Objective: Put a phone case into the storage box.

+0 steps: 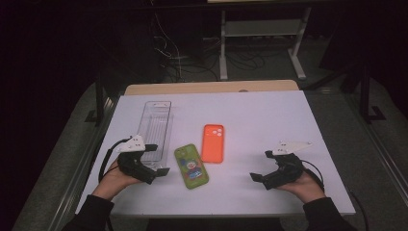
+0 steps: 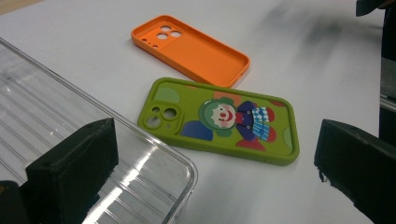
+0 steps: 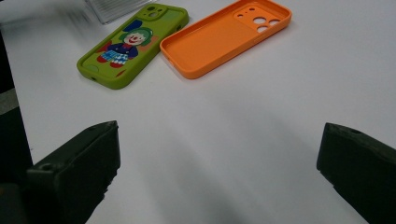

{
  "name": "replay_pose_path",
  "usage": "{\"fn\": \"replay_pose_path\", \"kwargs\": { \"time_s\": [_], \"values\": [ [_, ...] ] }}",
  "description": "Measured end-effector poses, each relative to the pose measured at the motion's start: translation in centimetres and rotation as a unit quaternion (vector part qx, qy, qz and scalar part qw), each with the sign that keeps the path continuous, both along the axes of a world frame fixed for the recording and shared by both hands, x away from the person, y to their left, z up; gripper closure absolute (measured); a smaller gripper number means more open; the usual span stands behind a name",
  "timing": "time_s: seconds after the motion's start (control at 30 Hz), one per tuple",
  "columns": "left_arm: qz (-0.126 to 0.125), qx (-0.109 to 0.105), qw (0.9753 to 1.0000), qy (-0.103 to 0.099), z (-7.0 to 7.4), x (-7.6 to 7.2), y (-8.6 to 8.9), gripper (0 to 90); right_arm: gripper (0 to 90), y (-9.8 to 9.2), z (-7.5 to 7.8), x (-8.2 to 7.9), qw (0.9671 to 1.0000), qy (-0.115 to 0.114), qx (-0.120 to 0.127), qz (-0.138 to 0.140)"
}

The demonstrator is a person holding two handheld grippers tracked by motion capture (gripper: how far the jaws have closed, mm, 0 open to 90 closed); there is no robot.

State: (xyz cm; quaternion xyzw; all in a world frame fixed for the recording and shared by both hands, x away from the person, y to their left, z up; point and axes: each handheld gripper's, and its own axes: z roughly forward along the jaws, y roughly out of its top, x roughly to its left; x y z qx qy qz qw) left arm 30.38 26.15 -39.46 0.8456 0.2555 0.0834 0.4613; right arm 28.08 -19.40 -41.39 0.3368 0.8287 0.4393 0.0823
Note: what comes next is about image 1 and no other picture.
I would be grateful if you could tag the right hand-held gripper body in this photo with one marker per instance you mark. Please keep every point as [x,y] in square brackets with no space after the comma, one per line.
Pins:
[284,170]

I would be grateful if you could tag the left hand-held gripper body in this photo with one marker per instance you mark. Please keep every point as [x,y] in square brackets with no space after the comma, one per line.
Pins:
[131,162]

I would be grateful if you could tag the clear plastic tray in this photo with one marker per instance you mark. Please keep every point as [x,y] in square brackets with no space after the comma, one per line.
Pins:
[157,125]

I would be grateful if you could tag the green cartoon phone case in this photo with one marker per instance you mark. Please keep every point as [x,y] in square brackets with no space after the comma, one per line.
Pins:
[191,166]

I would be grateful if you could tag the orange phone case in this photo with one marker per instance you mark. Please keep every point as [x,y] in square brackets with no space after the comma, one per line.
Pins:
[212,144]

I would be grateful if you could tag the person's right hand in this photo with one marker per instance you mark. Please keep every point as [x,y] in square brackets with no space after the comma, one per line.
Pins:
[304,187]

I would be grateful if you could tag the person's left hand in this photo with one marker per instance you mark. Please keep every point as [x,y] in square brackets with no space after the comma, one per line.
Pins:
[112,183]

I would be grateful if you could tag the black metal stand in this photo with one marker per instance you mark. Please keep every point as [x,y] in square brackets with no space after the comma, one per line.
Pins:
[365,96]
[99,102]

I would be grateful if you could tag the light wooden table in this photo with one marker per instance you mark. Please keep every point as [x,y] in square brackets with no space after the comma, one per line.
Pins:
[208,87]

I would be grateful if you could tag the aluminium rail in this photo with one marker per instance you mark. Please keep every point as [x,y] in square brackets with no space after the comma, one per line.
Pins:
[381,147]
[83,163]

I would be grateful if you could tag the white metal desk frame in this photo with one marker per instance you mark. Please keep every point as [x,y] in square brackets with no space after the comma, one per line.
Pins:
[261,28]

